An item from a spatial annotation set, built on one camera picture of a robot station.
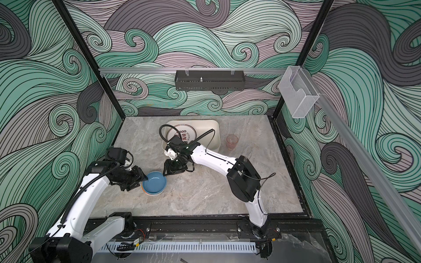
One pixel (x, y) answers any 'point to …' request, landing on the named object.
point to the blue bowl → (156, 184)
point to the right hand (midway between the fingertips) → (167, 174)
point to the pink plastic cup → (232, 140)
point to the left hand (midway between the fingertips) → (145, 178)
